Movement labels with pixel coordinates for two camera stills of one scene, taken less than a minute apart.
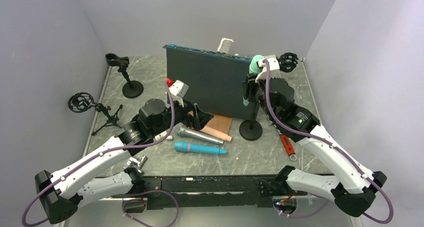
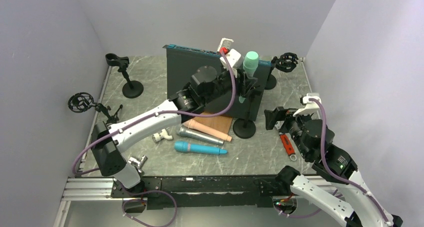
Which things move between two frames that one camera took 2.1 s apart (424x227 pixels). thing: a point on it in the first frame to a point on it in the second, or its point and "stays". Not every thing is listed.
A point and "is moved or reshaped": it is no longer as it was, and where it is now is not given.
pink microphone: (212, 131) stays
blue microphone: (183, 146) stays
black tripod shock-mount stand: (81, 102) stays
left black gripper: (200, 117) to (242, 88)
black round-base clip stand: (133, 88) stays
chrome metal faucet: (138, 163) stays
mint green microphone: (253, 69) is moved or reshaped
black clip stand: (251, 130) is moved or reshaped
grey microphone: (188, 132) stays
